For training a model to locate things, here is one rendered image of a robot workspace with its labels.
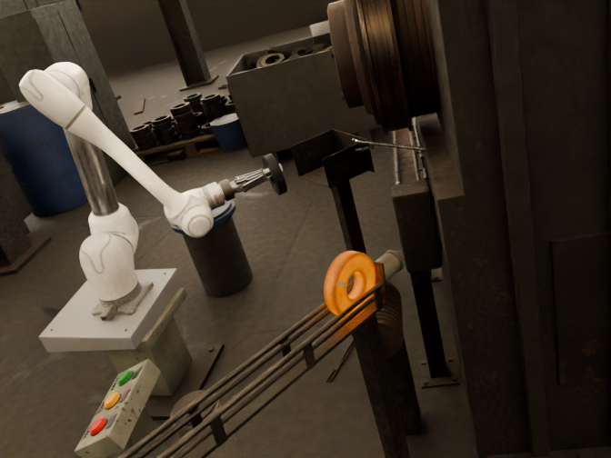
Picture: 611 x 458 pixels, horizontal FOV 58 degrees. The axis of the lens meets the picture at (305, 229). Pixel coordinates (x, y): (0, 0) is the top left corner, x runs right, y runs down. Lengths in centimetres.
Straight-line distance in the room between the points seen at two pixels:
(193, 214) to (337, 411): 83
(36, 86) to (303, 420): 137
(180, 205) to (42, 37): 320
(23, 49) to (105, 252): 310
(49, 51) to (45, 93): 297
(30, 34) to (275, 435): 373
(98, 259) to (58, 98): 56
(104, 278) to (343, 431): 97
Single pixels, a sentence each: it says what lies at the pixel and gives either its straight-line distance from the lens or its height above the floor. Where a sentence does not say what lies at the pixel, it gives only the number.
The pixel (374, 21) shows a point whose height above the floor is 121.
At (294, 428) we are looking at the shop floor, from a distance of 199.
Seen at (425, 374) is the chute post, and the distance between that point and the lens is 203.
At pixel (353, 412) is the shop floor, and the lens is 197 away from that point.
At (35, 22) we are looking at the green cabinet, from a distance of 484.
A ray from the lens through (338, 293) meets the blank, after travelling 123.
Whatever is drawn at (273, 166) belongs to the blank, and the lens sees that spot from 196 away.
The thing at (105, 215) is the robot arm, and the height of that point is 72.
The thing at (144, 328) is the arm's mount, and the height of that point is 38.
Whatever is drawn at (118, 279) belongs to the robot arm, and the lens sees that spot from 207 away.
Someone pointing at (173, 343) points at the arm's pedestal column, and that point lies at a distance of 229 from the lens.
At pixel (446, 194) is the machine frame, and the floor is 87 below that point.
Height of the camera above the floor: 140
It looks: 26 degrees down
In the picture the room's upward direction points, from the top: 16 degrees counter-clockwise
